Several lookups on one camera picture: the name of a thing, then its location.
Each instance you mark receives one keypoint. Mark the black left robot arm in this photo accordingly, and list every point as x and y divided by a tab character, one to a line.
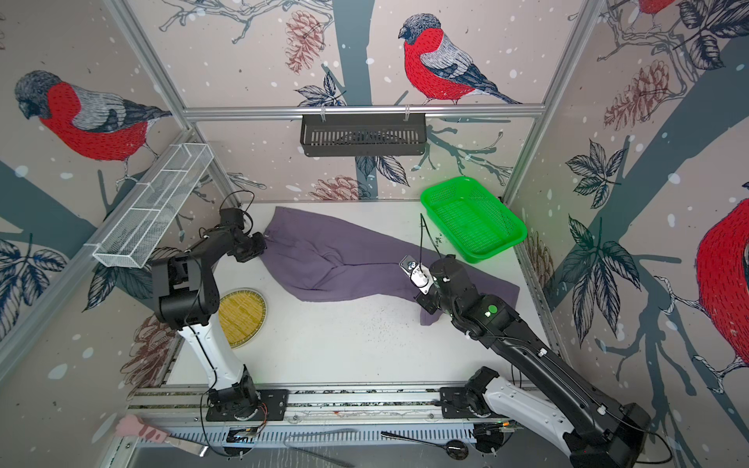
187	299

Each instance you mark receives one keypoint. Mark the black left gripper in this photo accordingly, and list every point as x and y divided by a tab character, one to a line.
260	245

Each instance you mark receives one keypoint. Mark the purple trousers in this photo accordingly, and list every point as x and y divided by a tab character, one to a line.
319	258

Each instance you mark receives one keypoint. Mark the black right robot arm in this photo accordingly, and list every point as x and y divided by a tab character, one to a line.
591	428

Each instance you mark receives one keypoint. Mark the white mesh wall shelf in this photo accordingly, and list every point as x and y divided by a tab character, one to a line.
138	232

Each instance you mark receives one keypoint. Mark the pink handled spatula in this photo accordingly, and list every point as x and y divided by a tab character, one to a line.
133	426

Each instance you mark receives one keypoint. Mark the horizontal aluminium frame bar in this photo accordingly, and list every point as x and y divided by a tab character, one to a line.
211	114

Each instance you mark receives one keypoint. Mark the black spoon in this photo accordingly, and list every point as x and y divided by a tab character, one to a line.
456	449

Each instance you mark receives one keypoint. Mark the black hanging wire basket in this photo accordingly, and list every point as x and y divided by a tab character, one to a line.
359	135

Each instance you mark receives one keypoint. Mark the yellow round woven mat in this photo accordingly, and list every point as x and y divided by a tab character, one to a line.
242	314

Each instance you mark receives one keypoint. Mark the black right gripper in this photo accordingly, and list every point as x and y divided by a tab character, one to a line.
424	301

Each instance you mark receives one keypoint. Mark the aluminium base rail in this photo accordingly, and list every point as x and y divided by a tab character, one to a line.
317	416

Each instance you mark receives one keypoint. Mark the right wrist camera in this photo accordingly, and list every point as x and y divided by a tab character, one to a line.
417	273

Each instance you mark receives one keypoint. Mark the green plastic basket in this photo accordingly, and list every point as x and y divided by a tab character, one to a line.
475	221

